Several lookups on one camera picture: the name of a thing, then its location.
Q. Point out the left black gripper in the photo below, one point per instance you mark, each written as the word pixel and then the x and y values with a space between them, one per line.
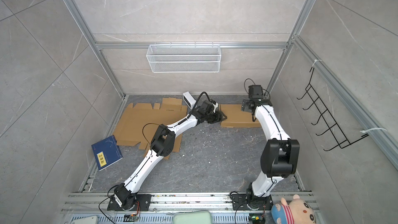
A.
pixel 220 117

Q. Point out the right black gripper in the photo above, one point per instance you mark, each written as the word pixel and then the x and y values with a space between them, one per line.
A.
pixel 245 104

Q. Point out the cardboard box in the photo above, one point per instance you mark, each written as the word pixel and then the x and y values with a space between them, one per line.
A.
pixel 237 118

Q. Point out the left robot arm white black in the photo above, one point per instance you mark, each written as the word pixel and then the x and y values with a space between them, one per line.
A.
pixel 162 144

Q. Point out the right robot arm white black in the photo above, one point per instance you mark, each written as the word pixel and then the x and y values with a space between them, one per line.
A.
pixel 280 155

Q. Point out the pale green box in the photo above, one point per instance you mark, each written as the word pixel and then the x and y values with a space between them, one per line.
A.
pixel 199 217

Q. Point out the white digital clock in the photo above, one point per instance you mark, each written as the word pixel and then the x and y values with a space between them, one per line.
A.
pixel 189 99

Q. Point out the lower flat cardboard sheet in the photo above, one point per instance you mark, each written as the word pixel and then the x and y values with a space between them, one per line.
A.
pixel 140 121

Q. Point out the blue book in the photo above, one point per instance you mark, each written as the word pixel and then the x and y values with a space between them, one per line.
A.
pixel 106 152

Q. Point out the pink plush pig toy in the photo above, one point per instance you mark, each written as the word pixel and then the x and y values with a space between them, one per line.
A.
pixel 296 212

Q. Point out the white wire mesh basket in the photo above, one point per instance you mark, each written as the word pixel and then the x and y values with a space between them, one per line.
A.
pixel 184 58

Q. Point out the black wire hook rack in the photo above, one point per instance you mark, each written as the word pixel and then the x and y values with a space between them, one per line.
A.
pixel 339 138

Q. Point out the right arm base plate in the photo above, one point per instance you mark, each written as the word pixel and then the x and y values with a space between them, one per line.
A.
pixel 244 202

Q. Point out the aluminium rail base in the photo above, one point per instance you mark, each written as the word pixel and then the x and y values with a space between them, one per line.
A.
pixel 161 208

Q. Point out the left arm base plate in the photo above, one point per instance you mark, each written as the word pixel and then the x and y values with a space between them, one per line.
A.
pixel 141 201

